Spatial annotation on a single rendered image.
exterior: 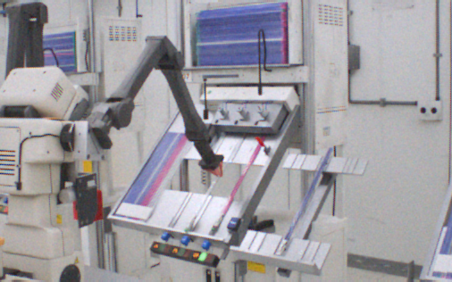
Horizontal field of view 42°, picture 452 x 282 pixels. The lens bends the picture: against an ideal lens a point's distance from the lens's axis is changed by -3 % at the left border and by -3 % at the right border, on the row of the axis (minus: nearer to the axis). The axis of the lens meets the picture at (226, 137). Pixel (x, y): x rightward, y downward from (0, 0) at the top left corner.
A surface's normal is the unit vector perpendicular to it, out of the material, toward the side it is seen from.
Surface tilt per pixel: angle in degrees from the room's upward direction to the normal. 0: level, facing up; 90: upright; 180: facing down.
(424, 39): 90
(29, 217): 82
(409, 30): 90
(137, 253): 90
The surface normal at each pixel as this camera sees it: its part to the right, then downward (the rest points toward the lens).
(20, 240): -0.42, -0.04
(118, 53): 0.78, 0.05
